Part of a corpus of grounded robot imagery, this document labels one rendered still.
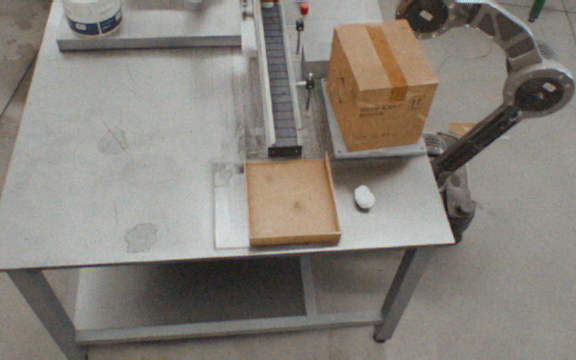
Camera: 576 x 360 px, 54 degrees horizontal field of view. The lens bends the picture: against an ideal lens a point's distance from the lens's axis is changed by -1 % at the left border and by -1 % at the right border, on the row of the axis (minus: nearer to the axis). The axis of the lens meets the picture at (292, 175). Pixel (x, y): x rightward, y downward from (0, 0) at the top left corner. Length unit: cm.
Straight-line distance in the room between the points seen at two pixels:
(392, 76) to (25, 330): 175
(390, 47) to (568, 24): 261
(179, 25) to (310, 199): 89
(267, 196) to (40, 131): 77
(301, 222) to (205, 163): 37
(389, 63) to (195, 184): 68
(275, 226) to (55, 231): 62
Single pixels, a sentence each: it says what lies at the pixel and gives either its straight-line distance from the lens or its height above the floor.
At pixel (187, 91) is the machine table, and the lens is 203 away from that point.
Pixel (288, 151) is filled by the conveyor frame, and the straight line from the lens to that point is 181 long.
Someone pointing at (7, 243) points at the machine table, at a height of 83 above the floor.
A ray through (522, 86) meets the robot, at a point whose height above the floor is 91.
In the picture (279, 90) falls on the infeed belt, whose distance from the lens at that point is 196.
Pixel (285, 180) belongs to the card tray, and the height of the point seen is 83.
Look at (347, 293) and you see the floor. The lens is 251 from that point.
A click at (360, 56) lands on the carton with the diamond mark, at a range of 175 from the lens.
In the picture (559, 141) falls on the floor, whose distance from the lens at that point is 341.
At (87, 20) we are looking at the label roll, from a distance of 219.
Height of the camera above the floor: 222
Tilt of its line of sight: 52 degrees down
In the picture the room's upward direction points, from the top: 5 degrees clockwise
